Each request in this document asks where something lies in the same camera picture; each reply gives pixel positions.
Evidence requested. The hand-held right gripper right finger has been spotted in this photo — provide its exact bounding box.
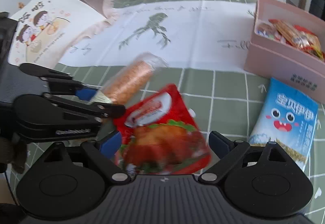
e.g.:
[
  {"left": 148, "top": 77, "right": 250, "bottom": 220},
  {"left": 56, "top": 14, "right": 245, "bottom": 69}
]
[{"left": 198, "top": 130, "right": 291, "bottom": 185}]

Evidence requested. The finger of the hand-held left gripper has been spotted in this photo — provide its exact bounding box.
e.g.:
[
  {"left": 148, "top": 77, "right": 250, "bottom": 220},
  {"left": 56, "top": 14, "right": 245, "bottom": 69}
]
[
  {"left": 43, "top": 92, "right": 127, "bottom": 119},
  {"left": 20, "top": 62, "right": 99, "bottom": 102}
]

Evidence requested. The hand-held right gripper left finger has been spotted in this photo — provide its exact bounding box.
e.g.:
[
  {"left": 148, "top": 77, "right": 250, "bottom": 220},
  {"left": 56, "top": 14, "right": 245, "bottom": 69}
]
[{"left": 43, "top": 130, "right": 131, "bottom": 185}]

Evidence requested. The clear round cracker packet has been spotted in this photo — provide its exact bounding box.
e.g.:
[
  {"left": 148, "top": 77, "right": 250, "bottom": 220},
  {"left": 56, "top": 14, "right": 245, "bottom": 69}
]
[{"left": 90, "top": 52, "right": 170, "bottom": 105}]

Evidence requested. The red chicken print snack packet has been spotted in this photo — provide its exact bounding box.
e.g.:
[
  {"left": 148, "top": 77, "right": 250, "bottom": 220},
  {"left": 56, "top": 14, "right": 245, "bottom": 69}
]
[{"left": 113, "top": 83, "right": 213, "bottom": 175}]

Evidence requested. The pink cardboard box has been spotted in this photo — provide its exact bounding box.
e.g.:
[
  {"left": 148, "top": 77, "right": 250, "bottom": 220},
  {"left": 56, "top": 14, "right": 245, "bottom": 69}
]
[{"left": 243, "top": 0, "right": 325, "bottom": 103}]

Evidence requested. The pile of assorted snack packets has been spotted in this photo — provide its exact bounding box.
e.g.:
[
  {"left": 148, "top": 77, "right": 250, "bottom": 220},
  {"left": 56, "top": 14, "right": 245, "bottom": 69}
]
[{"left": 256, "top": 18, "right": 325, "bottom": 62}]

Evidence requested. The person's left hand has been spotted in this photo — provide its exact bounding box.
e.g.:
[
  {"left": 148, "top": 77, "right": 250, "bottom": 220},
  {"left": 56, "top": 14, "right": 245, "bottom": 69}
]
[{"left": 0, "top": 136, "right": 27, "bottom": 175}]

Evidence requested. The green checked tablecloth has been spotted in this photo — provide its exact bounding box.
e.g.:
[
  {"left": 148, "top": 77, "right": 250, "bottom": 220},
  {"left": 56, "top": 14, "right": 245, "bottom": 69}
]
[{"left": 0, "top": 0, "right": 325, "bottom": 214}]

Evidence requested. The blue cartoon face snack packet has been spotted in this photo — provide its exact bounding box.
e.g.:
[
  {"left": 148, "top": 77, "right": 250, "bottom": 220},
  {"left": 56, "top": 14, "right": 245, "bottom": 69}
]
[{"left": 247, "top": 77, "right": 319, "bottom": 173}]

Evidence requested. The white cartoon printed box lid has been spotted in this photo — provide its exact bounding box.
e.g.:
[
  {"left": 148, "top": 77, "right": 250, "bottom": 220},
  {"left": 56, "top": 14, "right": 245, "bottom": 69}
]
[{"left": 7, "top": 0, "right": 107, "bottom": 70}]

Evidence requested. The white paper sheet with drawing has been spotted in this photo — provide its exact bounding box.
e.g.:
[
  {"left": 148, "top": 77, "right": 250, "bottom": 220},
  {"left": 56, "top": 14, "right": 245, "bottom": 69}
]
[{"left": 59, "top": 0, "right": 257, "bottom": 72}]

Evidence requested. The black water dispenser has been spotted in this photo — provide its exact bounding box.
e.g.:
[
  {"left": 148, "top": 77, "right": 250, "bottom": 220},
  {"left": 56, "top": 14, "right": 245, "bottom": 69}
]
[{"left": 308, "top": 0, "right": 325, "bottom": 22}]

